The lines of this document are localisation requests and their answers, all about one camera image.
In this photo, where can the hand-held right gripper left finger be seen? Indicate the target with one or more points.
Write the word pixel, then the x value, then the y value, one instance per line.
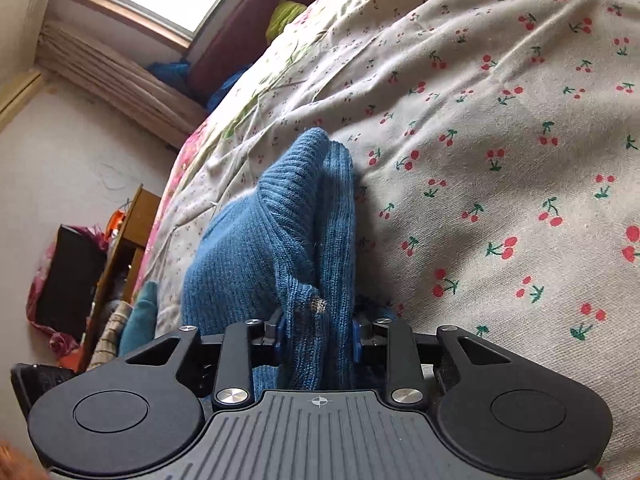
pixel 280 331

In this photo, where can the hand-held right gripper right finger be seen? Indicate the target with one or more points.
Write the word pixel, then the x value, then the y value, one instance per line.
pixel 356 340

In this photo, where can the blue knit sweater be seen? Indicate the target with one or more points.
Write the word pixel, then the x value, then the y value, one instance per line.
pixel 280 220

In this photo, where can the beige striped knit garment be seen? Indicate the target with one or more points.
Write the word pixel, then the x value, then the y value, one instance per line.
pixel 107 335

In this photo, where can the black monitor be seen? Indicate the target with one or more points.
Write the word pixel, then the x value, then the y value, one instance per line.
pixel 70 280

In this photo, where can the teal fleece garment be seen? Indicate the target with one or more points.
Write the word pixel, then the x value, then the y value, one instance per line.
pixel 140 317

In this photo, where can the wooden cabinet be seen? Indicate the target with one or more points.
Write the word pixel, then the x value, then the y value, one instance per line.
pixel 125 255

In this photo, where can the orange item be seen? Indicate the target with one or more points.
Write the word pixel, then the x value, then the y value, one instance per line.
pixel 117 220

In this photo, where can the cherry print bed quilt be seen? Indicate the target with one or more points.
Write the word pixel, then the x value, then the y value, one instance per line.
pixel 475 160

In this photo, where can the blue cloth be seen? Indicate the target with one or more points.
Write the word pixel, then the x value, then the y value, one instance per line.
pixel 227 87

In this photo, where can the blue plastic bag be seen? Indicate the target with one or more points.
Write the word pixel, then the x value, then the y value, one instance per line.
pixel 170 72

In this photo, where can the maroon padded headboard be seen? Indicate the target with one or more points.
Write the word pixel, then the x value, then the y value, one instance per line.
pixel 235 40

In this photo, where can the beige curtain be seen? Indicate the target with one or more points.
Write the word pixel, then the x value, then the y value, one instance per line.
pixel 115 80

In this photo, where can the green cloth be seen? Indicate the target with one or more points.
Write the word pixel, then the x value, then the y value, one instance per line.
pixel 282 17

